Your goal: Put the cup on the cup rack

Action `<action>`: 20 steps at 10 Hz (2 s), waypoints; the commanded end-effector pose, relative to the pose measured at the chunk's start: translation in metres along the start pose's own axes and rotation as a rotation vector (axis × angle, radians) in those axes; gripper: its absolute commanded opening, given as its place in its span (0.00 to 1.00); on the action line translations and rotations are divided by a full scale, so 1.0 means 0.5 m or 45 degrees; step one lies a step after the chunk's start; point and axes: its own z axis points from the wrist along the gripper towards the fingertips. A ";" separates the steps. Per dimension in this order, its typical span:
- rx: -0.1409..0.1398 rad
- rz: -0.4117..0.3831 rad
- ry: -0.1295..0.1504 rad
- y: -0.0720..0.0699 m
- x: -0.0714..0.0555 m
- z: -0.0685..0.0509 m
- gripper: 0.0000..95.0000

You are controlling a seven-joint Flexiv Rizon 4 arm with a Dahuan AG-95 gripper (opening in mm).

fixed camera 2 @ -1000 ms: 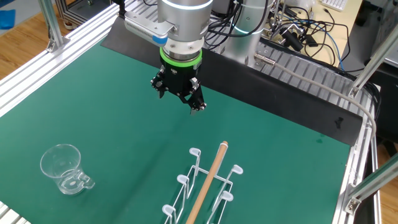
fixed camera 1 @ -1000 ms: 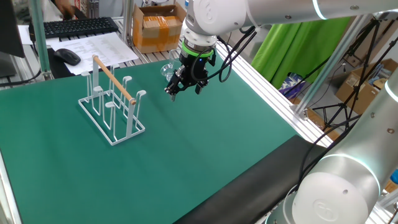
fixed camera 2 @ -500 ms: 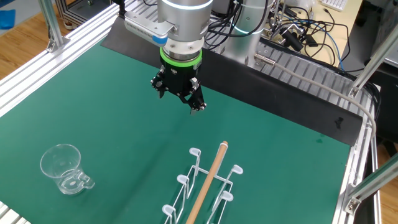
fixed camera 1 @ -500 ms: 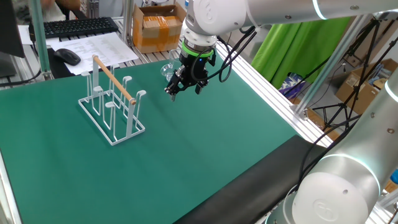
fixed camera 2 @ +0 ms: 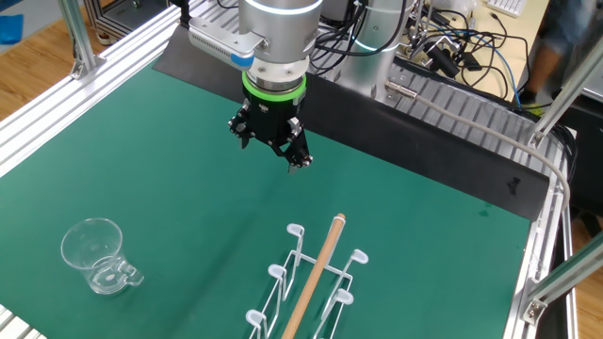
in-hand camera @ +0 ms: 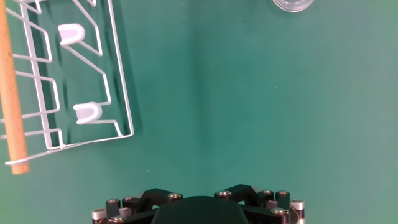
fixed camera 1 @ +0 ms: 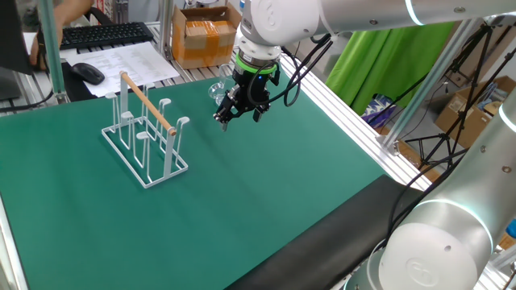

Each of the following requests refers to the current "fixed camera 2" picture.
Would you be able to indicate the green table mat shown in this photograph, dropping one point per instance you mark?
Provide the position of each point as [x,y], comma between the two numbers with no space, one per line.
[188,188]

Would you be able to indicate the black table mat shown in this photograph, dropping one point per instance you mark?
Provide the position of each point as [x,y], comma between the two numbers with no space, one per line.
[377,132]

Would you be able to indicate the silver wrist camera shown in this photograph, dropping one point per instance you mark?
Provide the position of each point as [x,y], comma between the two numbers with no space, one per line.
[212,40]

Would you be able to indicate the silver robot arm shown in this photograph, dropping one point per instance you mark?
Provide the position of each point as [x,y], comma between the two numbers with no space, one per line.
[282,28]

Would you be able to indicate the black control box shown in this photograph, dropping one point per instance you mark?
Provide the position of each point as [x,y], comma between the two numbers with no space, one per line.
[339,9]

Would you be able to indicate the aluminium frame post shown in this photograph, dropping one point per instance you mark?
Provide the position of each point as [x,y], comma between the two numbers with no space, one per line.
[565,94]
[82,42]
[565,278]

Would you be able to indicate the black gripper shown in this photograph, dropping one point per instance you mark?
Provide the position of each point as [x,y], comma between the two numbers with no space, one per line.
[273,117]

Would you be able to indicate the black frame cart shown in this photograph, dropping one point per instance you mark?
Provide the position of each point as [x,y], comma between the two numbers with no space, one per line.
[113,26]

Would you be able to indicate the beige desk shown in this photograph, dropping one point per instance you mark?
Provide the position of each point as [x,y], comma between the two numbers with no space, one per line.
[527,47]

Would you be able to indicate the white computer keyboard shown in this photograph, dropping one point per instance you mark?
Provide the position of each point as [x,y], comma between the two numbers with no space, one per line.
[506,7]

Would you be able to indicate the black cabinet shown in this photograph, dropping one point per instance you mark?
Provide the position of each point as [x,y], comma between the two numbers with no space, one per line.
[589,155]

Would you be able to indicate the person in shorts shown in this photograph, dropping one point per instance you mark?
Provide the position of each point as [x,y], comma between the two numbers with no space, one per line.
[565,23]

